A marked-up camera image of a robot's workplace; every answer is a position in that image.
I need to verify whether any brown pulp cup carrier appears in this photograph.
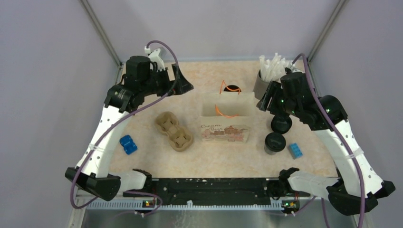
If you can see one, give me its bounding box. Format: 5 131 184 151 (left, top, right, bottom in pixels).
154 112 194 152

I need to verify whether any bundle of white straws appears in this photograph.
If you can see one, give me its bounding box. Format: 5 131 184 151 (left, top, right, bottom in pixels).
259 53 292 82

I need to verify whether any blue toy block right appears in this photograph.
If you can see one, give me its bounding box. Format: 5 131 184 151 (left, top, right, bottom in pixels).
288 143 303 159

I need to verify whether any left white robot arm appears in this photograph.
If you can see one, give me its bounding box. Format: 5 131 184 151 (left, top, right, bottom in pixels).
65 56 193 203

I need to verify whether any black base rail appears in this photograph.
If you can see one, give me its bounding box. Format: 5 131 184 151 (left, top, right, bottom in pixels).
148 178 281 206

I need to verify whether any stack of black lids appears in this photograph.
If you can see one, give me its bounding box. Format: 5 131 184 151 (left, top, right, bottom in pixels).
270 115 292 134

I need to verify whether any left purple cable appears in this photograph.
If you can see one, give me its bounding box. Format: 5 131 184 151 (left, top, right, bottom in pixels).
69 40 181 210

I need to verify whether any beige paper takeout bag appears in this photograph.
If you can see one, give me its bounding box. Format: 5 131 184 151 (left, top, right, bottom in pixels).
200 80 255 143

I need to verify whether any blue toy block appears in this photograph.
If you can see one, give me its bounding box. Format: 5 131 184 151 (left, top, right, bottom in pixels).
288 143 303 159
119 135 138 155

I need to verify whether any single black coffee cup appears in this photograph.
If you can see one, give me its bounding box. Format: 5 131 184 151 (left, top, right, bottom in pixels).
264 146 283 155

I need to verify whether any stack of black cups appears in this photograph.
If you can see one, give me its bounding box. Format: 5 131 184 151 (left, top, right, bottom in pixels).
223 85 241 93

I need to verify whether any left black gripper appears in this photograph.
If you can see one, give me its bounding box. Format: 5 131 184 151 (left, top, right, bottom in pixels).
142 63 194 97

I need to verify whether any blue toy block left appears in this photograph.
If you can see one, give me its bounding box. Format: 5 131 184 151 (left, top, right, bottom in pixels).
119 135 138 155

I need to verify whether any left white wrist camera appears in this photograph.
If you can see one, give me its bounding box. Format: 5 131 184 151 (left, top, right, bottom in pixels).
144 46 166 71

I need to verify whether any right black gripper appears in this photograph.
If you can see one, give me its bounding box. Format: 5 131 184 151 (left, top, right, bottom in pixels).
257 80 299 118

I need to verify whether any grey cylindrical straw holder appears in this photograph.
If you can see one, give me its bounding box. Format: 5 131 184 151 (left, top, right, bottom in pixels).
253 70 270 100

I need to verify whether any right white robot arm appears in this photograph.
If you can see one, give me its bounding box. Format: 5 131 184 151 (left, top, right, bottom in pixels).
257 72 395 216

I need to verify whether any black cup lid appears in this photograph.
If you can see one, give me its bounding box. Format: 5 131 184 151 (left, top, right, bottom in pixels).
265 132 286 150

